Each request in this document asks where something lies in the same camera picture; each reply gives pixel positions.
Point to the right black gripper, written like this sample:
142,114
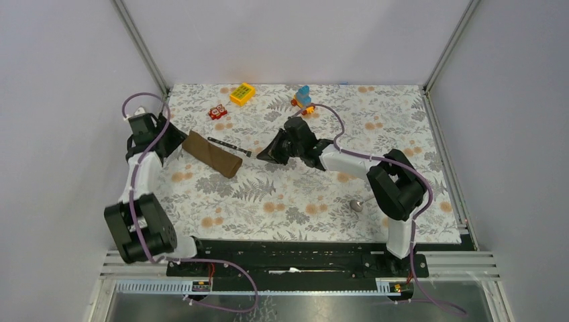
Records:
272,152

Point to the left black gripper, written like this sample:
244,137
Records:
177,137

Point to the brown cloth napkin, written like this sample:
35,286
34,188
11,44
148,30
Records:
225,163

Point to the metal spoon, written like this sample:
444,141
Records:
358,205

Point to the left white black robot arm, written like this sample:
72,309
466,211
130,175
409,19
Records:
138,223

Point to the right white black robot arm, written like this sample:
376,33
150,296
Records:
395,184

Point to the floral tablecloth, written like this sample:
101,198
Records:
294,202

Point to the blue orange toy car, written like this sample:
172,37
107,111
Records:
302,100

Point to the yellow toy block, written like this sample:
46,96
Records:
242,94

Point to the red toy block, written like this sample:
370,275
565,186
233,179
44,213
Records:
217,112

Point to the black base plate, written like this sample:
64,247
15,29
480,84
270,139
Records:
305,266

